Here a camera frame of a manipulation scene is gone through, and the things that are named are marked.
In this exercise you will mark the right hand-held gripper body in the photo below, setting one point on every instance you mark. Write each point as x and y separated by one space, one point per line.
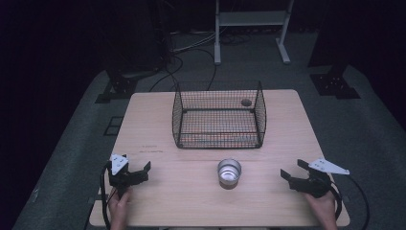
319 179

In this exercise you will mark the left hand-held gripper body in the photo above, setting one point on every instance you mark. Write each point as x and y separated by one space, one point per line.
118 174

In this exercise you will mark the person's right hand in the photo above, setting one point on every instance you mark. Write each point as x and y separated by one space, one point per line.
322 207

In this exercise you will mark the person's left hand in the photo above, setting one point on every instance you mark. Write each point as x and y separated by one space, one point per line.
119 204

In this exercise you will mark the shiny metal cup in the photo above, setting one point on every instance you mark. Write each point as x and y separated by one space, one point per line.
229 174

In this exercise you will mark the round dark table grommet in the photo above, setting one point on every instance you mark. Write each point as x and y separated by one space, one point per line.
246 102

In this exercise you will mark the black stand with base plate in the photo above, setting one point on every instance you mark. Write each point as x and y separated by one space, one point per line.
335 84
123 84

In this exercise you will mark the white metal desk frame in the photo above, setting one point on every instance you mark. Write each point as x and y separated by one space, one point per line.
217 38

